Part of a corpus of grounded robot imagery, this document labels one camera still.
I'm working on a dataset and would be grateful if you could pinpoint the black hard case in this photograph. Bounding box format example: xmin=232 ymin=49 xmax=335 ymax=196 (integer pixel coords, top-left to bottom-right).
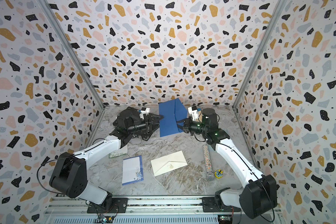
xmin=111 ymin=106 xmax=163 ymax=144

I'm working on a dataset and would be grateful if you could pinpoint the cream envelope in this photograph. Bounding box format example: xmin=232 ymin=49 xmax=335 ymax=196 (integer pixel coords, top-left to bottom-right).
xmin=151 ymin=151 xmax=188 ymax=176

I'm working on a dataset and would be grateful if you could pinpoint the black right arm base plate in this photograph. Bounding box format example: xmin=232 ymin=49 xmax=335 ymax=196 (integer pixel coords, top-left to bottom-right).
xmin=202 ymin=196 xmax=241 ymax=213

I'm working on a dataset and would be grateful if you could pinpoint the aluminium right corner post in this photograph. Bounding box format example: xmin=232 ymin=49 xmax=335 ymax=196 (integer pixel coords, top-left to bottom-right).
xmin=232 ymin=0 xmax=287 ymax=110

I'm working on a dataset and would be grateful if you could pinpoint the white letter paper green border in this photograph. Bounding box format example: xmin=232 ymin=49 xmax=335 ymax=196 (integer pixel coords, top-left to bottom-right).
xmin=109 ymin=145 xmax=128 ymax=159

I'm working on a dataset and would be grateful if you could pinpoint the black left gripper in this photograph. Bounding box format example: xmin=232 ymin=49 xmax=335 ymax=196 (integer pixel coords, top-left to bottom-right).
xmin=126 ymin=114 xmax=163 ymax=135

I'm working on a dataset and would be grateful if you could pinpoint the white letter paper blue border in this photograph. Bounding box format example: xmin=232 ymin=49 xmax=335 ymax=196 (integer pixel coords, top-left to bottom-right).
xmin=122 ymin=156 xmax=144 ymax=186

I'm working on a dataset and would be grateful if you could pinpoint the yellow round tape measure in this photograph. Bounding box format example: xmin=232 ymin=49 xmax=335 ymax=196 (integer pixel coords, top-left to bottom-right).
xmin=214 ymin=169 xmax=223 ymax=179

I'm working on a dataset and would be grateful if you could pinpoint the aluminium corner post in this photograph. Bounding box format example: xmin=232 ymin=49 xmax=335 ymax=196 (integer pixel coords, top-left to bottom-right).
xmin=232 ymin=0 xmax=287 ymax=110
xmin=36 ymin=0 xmax=105 ymax=110

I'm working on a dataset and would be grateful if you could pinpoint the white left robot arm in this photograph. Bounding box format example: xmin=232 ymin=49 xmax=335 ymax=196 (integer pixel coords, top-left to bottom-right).
xmin=49 ymin=107 xmax=163 ymax=210

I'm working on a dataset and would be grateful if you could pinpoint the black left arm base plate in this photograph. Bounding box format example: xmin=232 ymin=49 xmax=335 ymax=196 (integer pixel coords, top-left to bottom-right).
xmin=87 ymin=197 xmax=128 ymax=214

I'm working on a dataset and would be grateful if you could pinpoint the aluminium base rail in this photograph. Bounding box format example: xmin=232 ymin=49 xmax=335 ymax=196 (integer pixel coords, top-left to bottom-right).
xmin=43 ymin=196 xmax=285 ymax=224

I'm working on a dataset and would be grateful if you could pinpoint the glitter filled clear tube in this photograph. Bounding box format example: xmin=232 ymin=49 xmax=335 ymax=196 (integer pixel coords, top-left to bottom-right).
xmin=203 ymin=145 xmax=215 ymax=182

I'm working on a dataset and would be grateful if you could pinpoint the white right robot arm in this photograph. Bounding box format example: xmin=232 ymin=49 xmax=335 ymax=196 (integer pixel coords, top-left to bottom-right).
xmin=177 ymin=106 xmax=277 ymax=219

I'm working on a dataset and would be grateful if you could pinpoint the aluminium left corner post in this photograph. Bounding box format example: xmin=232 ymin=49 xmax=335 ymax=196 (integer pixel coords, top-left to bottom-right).
xmin=36 ymin=0 xmax=105 ymax=110

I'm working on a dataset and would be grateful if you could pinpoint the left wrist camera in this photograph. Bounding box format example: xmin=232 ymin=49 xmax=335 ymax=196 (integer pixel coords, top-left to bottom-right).
xmin=139 ymin=107 xmax=150 ymax=119

